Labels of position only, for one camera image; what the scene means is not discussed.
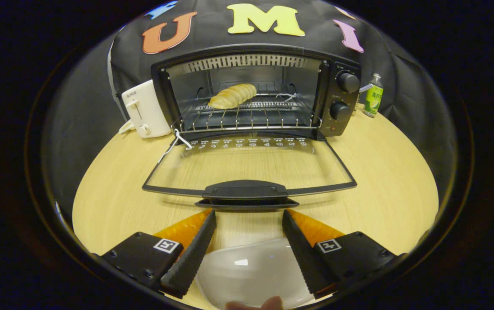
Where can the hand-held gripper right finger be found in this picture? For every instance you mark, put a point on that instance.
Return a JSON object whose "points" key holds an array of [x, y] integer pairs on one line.
{"points": [[305, 258]]}

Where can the white plate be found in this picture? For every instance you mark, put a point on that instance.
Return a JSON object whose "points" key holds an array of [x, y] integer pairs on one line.
{"points": [[251, 275]]}

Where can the yellow bread roll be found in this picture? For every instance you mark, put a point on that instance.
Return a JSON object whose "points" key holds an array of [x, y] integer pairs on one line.
{"points": [[231, 97]]}

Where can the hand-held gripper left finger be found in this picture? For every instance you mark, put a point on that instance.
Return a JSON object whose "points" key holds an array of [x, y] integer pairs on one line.
{"points": [[191, 258]]}

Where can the white toaster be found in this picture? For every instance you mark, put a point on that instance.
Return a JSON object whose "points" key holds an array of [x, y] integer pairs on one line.
{"points": [[147, 112]]}

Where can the metal oven rack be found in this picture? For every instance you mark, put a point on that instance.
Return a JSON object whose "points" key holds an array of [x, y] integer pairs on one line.
{"points": [[251, 115]]}

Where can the black backdrop cloth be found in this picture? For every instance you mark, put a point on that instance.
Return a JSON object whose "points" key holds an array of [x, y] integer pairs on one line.
{"points": [[402, 86]]}

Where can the black toaster oven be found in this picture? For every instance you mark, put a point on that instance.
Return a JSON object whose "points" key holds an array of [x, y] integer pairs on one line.
{"points": [[246, 189]]}

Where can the green drink bottle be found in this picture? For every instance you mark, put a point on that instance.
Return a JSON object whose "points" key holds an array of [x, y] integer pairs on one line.
{"points": [[373, 101]]}

